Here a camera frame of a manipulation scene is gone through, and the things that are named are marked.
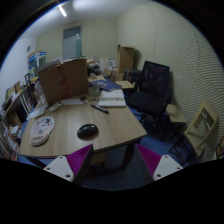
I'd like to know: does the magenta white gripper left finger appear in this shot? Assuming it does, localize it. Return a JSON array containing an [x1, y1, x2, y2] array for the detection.
[[44, 144, 93, 182]]

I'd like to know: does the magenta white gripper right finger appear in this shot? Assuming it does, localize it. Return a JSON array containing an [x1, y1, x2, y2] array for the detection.
[[136, 144, 182, 180]]

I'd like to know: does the black computer mouse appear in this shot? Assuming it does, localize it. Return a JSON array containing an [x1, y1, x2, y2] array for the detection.
[[77, 124, 98, 139]]

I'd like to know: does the pink cartoon mouse pad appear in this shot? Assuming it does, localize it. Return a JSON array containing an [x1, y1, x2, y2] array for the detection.
[[29, 116, 55, 147]]

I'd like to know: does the light wooden chair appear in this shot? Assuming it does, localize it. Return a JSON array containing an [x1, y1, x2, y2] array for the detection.
[[168, 100, 220, 166]]

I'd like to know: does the small wooden side table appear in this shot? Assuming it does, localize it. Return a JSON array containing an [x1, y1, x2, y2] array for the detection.
[[166, 104, 186, 123]]

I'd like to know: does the white remote control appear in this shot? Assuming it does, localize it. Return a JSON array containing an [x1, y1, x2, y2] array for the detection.
[[49, 101, 63, 112]]

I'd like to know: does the black marker pen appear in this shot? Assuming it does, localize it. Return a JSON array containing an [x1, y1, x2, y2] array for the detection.
[[90, 104, 109, 114]]

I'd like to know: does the black office chair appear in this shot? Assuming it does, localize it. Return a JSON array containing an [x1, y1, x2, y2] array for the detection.
[[126, 61, 172, 128]]

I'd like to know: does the open white book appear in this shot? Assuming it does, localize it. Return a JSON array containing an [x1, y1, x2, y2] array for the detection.
[[99, 90, 126, 107]]

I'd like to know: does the cluttered wooden shelf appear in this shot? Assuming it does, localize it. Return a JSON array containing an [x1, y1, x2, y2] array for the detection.
[[0, 84, 37, 161]]

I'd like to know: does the large brown cardboard box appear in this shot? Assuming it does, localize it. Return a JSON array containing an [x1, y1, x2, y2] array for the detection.
[[39, 58, 89, 104]]

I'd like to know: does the blue book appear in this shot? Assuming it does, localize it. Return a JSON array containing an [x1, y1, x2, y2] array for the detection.
[[89, 80, 121, 92]]

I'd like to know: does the tall cardboard box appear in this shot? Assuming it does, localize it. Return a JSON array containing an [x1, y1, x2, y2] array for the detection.
[[117, 45, 135, 74]]

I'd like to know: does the pale green door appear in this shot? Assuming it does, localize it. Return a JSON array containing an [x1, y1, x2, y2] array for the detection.
[[62, 26, 82, 59]]

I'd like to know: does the ceiling tube light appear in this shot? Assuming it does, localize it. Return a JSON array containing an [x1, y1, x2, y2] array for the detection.
[[58, 5, 67, 17]]

